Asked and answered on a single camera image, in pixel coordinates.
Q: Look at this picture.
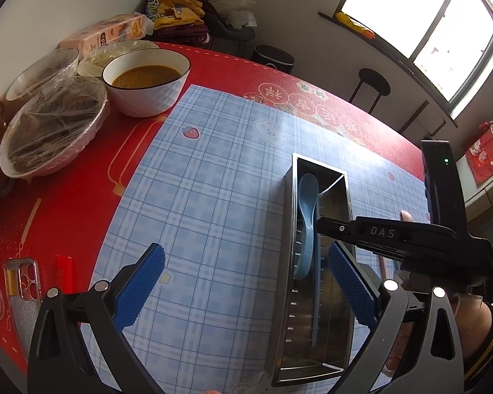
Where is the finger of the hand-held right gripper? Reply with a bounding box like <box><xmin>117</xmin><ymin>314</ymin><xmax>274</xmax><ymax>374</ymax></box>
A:
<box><xmin>316</xmin><ymin>215</ymin><xmax>404</xmax><ymax>261</ymax></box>

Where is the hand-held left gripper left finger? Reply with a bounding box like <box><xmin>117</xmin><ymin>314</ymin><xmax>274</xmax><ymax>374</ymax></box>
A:
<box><xmin>27</xmin><ymin>243</ymin><xmax>167</xmax><ymax>394</ymax></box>

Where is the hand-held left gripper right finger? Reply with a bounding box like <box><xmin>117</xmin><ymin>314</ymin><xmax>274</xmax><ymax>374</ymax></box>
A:
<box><xmin>328</xmin><ymin>241</ymin><xmax>465</xmax><ymax>394</ymax></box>

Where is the stainless steel utensil holder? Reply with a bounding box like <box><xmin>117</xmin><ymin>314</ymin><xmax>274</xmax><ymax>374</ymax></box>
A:
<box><xmin>266</xmin><ymin>153</ymin><xmax>356</xmax><ymax>387</ymax></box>

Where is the blue spoon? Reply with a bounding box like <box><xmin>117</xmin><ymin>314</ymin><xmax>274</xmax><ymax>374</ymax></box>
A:
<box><xmin>293</xmin><ymin>173</ymin><xmax>320</xmax><ymax>280</ymax></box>

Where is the person's right forearm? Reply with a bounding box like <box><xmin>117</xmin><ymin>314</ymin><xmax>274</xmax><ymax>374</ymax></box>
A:
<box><xmin>448</xmin><ymin>293</ymin><xmax>493</xmax><ymax>391</ymax></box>

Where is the red decorated bag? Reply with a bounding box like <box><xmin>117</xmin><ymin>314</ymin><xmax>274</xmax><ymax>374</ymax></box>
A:
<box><xmin>465</xmin><ymin>121</ymin><xmax>493</xmax><ymax>185</ymax></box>

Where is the red lighter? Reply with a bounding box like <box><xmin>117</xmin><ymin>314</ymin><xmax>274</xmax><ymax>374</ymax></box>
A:
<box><xmin>55</xmin><ymin>255</ymin><xmax>75</xmax><ymax>296</ymax></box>

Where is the folded black rack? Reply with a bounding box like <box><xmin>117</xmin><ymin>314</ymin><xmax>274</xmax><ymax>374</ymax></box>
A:
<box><xmin>400</xmin><ymin>100</ymin><xmax>446</xmax><ymax>137</ymax></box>

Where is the clear phone case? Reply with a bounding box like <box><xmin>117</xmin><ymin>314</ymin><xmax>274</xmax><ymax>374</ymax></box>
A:
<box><xmin>3</xmin><ymin>258</ymin><xmax>42</xmax><ymax>354</ymax></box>

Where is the blue plaid table mat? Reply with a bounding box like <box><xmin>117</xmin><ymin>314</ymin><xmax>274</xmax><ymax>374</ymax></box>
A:
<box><xmin>80</xmin><ymin>84</ymin><xmax>432</xmax><ymax>394</ymax></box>

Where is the black round stool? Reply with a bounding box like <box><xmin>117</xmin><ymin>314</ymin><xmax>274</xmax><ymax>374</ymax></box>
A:
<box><xmin>348</xmin><ymin>68</ymin><xmax>391</xmax><ymax>113</ymax></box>

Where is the large plastic-wrapped bowl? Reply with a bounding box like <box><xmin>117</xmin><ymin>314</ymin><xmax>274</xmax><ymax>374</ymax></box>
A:
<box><xmin>0</xmin><ymin>78</ymin><xmax>109</xmax><ymax>179</ymax></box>

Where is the white textured soup bowl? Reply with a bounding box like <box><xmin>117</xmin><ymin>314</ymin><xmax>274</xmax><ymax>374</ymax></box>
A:
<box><xmin>102</xmin><ymin>48</ymin><xmax>192</xmax><ymax>118</ymax></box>

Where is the black bin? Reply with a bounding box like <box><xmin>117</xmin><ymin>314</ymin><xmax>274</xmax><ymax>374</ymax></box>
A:
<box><xmin>251</xmin><ymin>44</ymin><xmax>295</xmax><ymax>75</ymax></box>

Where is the yellow item on windowsill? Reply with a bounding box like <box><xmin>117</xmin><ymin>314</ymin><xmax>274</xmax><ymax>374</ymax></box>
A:
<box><xmin>336</xmin><ymin>11</ymin><xmax>375</xmax><ymax>40</ymax></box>

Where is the window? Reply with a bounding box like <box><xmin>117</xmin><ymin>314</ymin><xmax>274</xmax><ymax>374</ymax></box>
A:
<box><xmin>318</xmin><ymin>0</ymin><xmax>493</xmax><ymax>120</ymax></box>

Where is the plastic-wrapped plate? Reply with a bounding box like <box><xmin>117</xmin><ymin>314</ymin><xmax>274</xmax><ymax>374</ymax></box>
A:
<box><xmin>77</xmin><ymin>40</ymin><xmax>159</xmax><ymax>78</ymax></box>

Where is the small plastic-wrapped bowl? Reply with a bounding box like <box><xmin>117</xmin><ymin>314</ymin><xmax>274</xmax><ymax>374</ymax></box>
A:
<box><xmin>5</xmin><ymin>48</ymin><xmax>80</xmax><ymax>103</ymax></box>

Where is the pile of clothes and bags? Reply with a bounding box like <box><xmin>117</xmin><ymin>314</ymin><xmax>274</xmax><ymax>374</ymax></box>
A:
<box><xmin>205</xmin><ymin>4</ymin><xmax>257</xmax><ymax>52</ymax></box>

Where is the dark maroon garment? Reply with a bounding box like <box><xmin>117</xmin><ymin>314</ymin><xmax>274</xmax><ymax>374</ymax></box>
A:
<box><xmin>154</xmin><ymin>22</ymin><xmax>212</xmax><ymax>47</ymax></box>

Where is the pink tissue pack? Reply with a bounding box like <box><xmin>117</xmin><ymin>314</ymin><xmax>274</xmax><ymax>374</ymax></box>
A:
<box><xmin>58</xmin><ymin>13</ymin><xmax>146</xmax><ymax>52</ymax></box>

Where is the clear plastic bag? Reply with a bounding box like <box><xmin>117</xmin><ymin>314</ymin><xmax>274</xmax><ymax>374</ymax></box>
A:
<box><xmin>211</xmin><ymin>0</ymin><xmax>257</xmax><ymax>29</ymax></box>

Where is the yellow and blue garment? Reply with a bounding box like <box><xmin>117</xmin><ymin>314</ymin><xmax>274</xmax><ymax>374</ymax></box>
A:
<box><xmin>146</xmin><ymin>0</ymin><xmax>206</xmax><ymax>29</ymax></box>

